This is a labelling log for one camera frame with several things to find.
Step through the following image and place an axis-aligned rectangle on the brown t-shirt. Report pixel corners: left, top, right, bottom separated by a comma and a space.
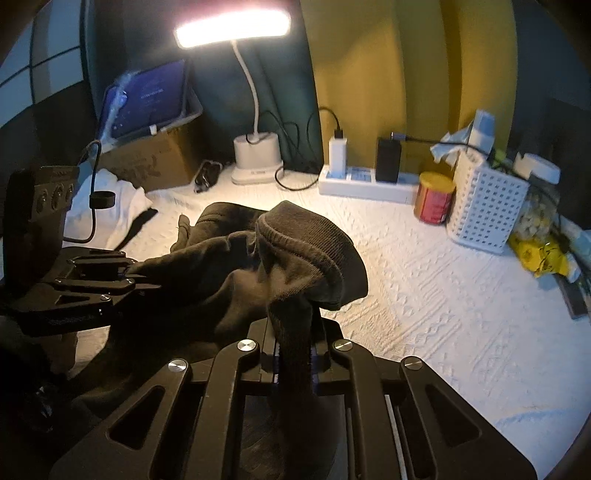
69, 201, 368, 479

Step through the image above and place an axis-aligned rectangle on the white garment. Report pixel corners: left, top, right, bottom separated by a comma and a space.
64, 169, 152, 250

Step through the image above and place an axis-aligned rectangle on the black shoehorn strip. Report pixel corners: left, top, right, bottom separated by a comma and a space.
114, 208, 158, 251

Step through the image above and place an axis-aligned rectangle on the cardboard box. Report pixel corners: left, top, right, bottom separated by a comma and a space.
99, 120, 202, 192

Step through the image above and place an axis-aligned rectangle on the tablet with purple screen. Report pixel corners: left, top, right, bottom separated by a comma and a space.
97, 59, 202, 145

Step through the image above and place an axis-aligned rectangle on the red tin can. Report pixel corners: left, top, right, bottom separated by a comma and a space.
414, 172, 456, 225

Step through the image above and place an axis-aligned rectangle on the black smartphone on table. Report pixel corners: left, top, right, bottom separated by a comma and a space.
554, 274, 590, 320

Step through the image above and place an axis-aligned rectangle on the yellow snack bag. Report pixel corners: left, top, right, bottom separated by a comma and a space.
508, 234, 569, 278

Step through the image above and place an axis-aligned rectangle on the white perforated basket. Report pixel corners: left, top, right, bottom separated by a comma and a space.
446, 149, 529, 254

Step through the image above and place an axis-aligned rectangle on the white power strip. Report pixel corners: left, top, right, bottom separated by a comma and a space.
318, 165, 419, 205

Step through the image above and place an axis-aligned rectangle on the glass jar white lid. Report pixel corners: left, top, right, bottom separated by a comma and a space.
513, 153, 561, 244

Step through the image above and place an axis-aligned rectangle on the black power adapter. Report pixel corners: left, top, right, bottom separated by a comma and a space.
376, 138, 402, 184

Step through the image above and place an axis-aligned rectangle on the white desk lamp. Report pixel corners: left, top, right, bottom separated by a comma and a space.
173, 6, 293, 186

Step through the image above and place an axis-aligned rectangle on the white phone charger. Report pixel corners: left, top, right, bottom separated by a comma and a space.
329, 129, 348, 179

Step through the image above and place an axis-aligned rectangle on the white blue spray bottle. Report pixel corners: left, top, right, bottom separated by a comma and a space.
468, 109, 496, 155

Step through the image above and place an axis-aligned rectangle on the teal curtain left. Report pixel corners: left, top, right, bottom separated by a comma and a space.
84, 1, 322, 173

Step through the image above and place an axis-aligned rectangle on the yellow curtain left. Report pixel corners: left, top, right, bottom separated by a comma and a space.
301, 1, 518, 167

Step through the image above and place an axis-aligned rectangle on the black camera cable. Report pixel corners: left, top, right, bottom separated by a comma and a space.
62, 139, 117, 245

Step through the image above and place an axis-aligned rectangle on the black coiled cable bundle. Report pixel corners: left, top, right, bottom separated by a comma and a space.
192, 159, 223, 194

